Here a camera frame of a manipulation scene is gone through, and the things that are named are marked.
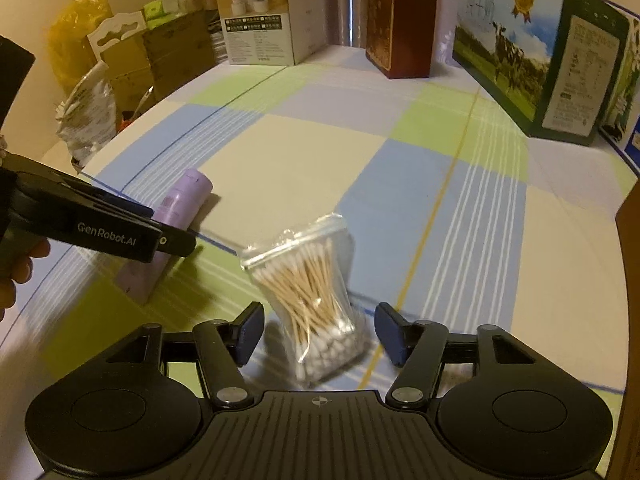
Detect stack of papers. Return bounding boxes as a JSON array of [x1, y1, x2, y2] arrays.
[[205, 10, 231, 64]]

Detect yellow plastic bag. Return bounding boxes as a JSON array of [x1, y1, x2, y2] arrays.
[[50, 0, 119, 96]]

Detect silver printed bag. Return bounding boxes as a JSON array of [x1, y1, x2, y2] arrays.
[[55, 60, 119, 168]]

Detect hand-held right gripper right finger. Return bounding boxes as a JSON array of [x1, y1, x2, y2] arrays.
[[375, 302, 539, 408]]

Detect bag of cotton swabs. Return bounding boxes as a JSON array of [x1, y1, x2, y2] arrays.
[[239, 214, 373, 390]]

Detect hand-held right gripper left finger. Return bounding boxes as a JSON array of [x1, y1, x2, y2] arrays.
[[102, 301, 266, 408]]

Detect brown tall box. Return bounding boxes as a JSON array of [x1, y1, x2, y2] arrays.
[[365, 0, 439, 80]]

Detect brown cardboard boxes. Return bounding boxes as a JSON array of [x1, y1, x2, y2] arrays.
[[142, 10, 217, 97]]

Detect cardboard hanging package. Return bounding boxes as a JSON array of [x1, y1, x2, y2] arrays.
[[86, 10, 149, 111]]

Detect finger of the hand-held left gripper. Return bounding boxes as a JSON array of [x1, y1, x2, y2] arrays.
[[65, 172, 197, 259]]

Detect green tissue pack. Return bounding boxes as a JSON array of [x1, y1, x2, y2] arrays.
[[144, 0, 184, 29]]

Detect green milk carton box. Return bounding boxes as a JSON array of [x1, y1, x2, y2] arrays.
[[451, 0, 632, 148]]

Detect white printed box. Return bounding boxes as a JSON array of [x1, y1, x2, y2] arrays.
[[212, 0, 332, 67]]

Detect person's left hand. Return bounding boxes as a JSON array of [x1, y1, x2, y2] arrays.
[[0, 240, 52, 322]]

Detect checkered tablecloth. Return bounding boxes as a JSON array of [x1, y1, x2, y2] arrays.
[[0, 44, 640, 461]]

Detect purple tube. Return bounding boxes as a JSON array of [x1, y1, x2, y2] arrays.
[[116, 169, 215, 306]]

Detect blue patterned box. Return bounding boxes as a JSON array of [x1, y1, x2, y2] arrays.
[[597, 2, 640, 171]]

